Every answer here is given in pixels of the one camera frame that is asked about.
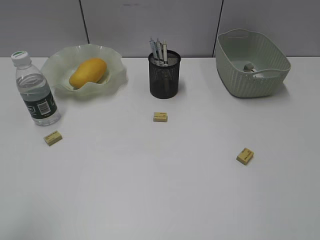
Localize grey grip white pen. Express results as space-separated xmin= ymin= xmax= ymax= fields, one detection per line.
xmin=156 ymin=39 xmax=164 ymax=66

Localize beige grip white pen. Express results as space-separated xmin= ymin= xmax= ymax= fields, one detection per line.
xmin=162 ymin=40 xmax=169 ymax=67

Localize blue grip pen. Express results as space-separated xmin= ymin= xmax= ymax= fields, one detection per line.
xmin=149 ymin=37 xmax=159 ymax=62

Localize yellow mango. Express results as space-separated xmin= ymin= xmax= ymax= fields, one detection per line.
xmin=69 ymin=58 xmax=107 ymax=89

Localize yellow eraser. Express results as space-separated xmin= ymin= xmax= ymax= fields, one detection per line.
xmin=153 ymin=112 xmax=168 ymax=122
xmin=236 ymin=147 xmax=254 ymax=166
xmin=43 ymin=130 xmax=63 ymax=146

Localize white waste paper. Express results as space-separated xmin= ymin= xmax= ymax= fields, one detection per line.
xmin=243 ymin=63 xmax=256 ymax=73

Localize clear plastic water bottle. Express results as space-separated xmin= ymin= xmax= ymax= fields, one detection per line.
xmin=11 ymin=50 xmax=61 ymax=127

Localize black mesh pen holder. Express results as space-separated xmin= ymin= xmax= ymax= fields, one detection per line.
xmin=148 ymin=50 xmax=181 ymax=99

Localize light green plastic basket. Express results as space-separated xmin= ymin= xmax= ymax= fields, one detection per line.
xmin=215 ymin=28 xmax=291 ymax=98

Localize translucent green wavy plate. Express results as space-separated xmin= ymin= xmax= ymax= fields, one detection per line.
xmin=41 ymin=44 xmax=128 ymax=100

